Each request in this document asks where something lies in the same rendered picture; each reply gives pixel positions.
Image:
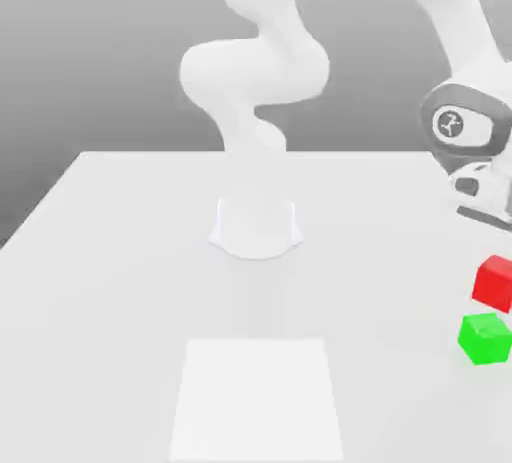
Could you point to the small green cube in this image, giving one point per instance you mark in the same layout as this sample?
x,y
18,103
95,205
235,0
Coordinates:
x,y
483,341

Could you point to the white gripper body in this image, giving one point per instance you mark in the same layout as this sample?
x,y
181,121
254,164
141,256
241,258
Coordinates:
x,y
490,220

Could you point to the small red cube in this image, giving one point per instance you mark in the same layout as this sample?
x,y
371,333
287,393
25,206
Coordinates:
x,y
492,288

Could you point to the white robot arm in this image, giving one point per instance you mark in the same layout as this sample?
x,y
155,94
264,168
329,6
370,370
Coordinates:
x,y
256,71

